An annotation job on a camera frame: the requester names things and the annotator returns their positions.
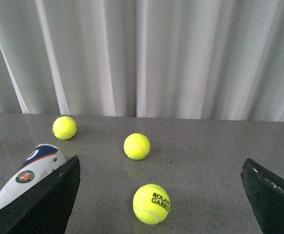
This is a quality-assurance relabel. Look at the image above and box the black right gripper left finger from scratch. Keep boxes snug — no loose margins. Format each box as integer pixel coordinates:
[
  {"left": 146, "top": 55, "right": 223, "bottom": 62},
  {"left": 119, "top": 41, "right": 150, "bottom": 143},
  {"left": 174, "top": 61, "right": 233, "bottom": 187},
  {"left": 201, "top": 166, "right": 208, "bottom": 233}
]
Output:
[{"left": 0, "top": 156, "right": 80, "bottom": 234}]

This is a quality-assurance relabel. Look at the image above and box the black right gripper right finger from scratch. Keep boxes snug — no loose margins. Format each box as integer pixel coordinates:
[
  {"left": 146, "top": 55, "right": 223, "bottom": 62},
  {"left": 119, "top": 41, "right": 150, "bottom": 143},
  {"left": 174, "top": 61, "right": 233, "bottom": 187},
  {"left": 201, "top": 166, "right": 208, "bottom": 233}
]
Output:
[{"left": 241, "top": 158, "right": 284, "bottom": 234}]

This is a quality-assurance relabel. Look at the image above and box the clear Wilson tennis ball can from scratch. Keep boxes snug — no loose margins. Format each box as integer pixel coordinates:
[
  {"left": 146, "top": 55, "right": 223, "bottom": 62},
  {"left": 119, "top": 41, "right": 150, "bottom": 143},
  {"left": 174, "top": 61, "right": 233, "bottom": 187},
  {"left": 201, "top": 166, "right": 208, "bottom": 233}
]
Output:
[{"left": 0, "top": 144, "right": 66, "bottom": 209}]

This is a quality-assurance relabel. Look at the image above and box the yellow tennis ball far left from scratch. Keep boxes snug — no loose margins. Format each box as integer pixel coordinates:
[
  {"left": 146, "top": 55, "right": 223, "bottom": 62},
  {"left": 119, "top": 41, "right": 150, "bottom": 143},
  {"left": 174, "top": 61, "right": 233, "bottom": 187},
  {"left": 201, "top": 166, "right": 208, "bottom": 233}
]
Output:
[{"left": 52, "top": 116, "right": 77, "bottom": 140}]

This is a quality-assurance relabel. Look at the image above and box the yellow Roland Garros tennis ball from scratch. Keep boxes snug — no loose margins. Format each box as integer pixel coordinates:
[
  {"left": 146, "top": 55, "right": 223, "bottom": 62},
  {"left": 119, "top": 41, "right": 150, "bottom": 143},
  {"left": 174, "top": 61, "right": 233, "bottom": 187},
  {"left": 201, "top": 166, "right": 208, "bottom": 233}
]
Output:
[{"left": 133, "top": 184, "right": 171, "bottom": 225}]

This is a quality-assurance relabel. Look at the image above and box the yellow tennis ball middle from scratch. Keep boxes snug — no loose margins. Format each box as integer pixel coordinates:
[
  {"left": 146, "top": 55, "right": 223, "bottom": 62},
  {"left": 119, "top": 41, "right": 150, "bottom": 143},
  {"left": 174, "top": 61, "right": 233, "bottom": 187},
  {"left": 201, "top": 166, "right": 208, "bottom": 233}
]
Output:
[{"left": 123, "top": 133, "right": 151, "bottom": 160}]

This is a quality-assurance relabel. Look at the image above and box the white pleated curtain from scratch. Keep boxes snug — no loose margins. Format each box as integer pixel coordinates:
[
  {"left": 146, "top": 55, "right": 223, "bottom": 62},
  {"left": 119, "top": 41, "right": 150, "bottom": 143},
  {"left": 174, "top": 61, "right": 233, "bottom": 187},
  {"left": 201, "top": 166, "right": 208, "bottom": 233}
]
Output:
[{"left": 0, "top": 0, "right": 284, "bottom": 121}]

